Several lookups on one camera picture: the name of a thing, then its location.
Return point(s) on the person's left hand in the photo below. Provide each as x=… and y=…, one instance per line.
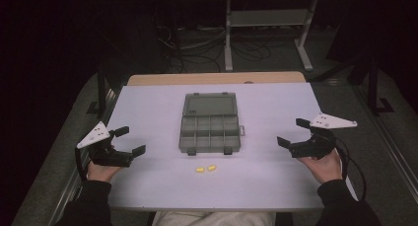
x=100, y=173

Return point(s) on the white metal stand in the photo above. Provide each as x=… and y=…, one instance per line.
x=269, y=18

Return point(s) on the wooden table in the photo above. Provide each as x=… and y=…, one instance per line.
x=213, y=78

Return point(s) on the yellow earplug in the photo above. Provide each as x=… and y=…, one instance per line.
x=200, y=169
x=212, y=167

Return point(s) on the black metal stand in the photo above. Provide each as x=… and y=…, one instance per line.
x=373, y=88
x=101, y=91

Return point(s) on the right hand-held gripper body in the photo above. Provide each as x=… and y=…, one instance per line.
x=317, y=147

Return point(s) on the person's right hand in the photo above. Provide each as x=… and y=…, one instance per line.
x=325, y=168

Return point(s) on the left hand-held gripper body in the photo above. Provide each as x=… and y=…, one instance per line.
x=105, y=155

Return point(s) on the grey plastic compartment box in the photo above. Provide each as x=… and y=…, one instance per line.
x=209, y=134

